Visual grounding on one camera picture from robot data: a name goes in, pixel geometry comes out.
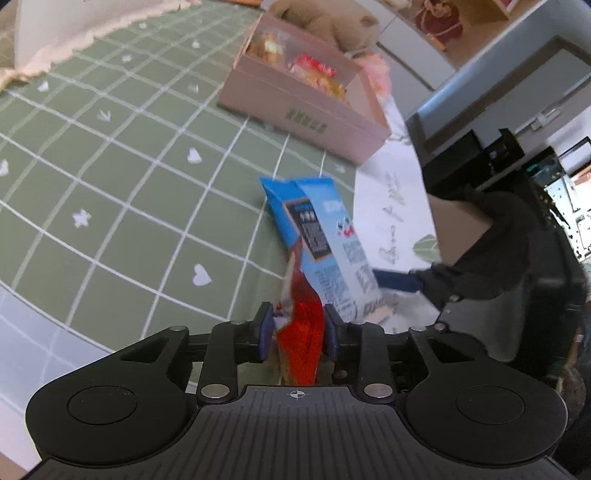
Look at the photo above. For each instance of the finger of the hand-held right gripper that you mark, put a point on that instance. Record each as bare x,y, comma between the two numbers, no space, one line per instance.
395,280

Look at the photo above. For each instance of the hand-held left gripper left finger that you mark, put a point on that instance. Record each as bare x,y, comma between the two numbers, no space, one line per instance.
266,332

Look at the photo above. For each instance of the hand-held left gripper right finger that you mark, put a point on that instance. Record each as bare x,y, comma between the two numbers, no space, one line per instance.
331,334

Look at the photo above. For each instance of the small red snack packet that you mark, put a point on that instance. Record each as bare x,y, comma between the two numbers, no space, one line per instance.
302,337

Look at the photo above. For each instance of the blue snack packet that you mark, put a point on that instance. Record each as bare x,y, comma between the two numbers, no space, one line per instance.
318,230

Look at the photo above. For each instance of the pink cardboard box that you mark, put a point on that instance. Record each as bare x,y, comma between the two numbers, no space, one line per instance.
300,110

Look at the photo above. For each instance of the yellow cartoon snack packet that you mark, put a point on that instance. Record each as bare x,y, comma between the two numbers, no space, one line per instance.
332,87

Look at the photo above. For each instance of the red barcode snack packet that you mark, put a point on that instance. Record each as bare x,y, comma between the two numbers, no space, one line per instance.
314,67

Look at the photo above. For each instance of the clear packet of brown biscuits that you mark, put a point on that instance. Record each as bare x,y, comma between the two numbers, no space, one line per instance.
265,46

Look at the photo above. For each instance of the computer monitor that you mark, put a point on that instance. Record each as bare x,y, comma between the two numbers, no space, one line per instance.
570,194

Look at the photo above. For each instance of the green checked tablecloth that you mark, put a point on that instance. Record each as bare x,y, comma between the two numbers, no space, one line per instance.
138,184

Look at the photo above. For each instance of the pink plush toy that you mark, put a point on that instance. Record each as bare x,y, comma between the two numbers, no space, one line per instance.
376,69

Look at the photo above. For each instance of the brown plush toy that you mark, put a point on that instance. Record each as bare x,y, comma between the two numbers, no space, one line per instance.
332,23

